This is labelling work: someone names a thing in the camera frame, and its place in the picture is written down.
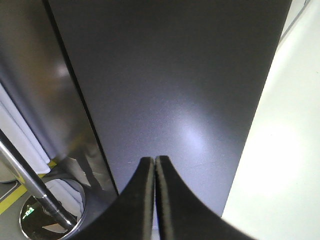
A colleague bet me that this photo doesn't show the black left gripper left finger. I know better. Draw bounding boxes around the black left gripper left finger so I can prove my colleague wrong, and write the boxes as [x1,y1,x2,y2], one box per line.
[71,157,155,240]

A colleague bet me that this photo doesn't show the dark grey fridge body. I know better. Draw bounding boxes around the dark grey fridge body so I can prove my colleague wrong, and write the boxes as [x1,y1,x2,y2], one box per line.
[0,0,118,198]

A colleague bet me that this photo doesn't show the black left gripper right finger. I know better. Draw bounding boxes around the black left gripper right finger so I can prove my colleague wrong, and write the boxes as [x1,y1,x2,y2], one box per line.
[155,155,252,240]

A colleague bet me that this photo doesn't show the white fridge door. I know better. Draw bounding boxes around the white fridge door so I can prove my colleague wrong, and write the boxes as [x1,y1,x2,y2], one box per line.
[49,0,291,215]

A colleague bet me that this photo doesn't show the chrome stanchion post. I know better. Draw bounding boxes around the chrome stanchion post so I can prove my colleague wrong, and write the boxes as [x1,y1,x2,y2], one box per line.
[0,132,81,240]

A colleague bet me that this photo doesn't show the white curtain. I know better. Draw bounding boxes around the white curtain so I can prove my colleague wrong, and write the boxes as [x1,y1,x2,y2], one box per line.
[0,82,58,176]

